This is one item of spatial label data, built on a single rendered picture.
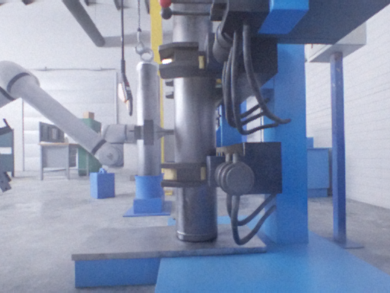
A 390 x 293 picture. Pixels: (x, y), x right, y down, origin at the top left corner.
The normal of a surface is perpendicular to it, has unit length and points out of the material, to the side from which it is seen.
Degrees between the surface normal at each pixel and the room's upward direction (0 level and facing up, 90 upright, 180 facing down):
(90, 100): 90
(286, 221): 90
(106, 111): 90
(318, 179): 90
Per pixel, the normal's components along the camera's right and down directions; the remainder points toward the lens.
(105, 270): 0.07, 0.00
